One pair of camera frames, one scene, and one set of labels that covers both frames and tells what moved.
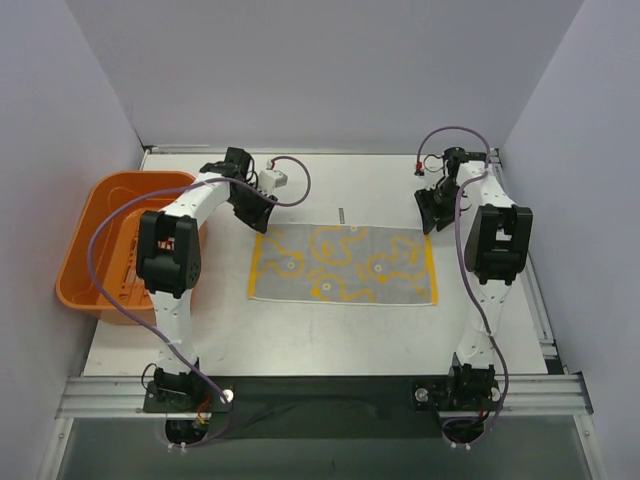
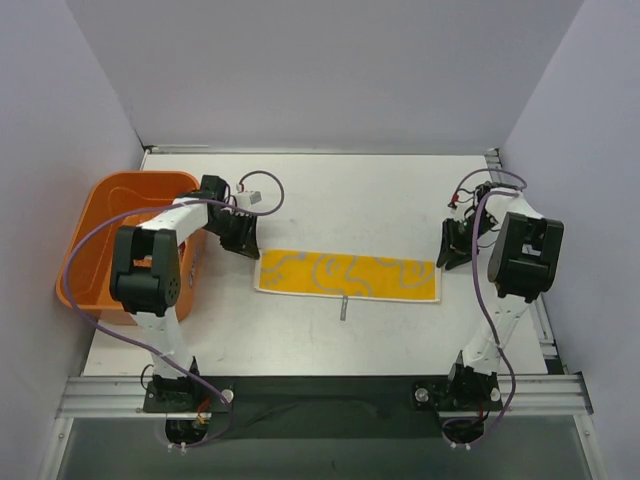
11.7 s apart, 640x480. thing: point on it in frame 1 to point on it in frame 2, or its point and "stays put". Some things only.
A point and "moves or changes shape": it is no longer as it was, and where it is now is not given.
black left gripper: x=251 y=204 to x=240 y=234
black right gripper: x=438 y=201 to x=458 y=240
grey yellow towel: x=344 y=264 moves or changes shape
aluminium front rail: x=560 y=396 stays put
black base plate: x=323 y=407 stays put
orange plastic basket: x=115 y=251 stays put
